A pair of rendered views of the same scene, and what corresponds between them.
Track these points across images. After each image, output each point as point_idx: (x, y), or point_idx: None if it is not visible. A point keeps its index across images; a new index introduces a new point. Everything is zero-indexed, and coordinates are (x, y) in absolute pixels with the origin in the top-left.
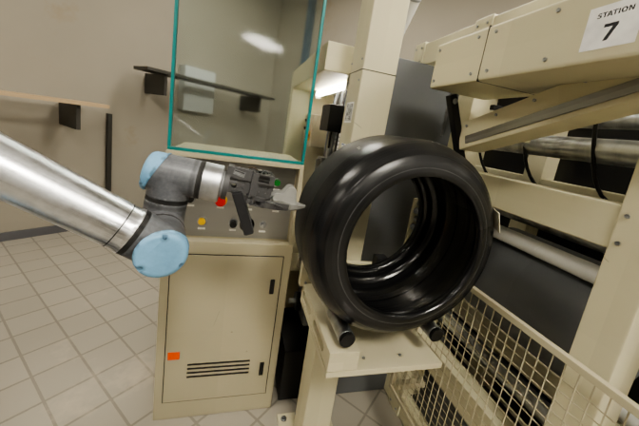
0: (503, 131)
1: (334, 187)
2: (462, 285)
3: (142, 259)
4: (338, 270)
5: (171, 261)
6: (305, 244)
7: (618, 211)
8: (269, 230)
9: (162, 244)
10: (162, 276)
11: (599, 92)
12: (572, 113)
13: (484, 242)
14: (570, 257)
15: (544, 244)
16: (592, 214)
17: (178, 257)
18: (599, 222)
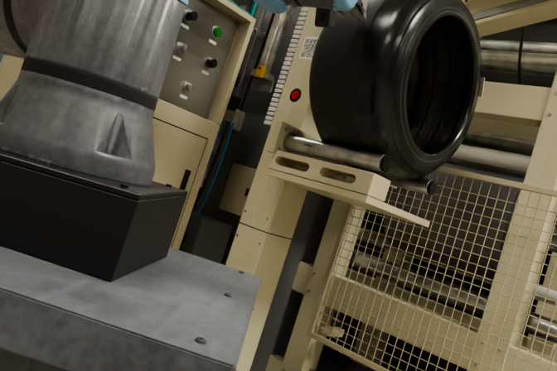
0: (475, 19)
1: (405, 2)
2: (457, 137)
3: None
4: (403, 80)
5: None
6: (370, 54)
7: (549, 92)
8: (191, 98)
9: None
10: (348, 7)
11: None
12: (535, 6)
13: (474, 100)
14: (501, 151)
15: (477, 146)
16: (531, 97)
17: None
18: (535, 102)
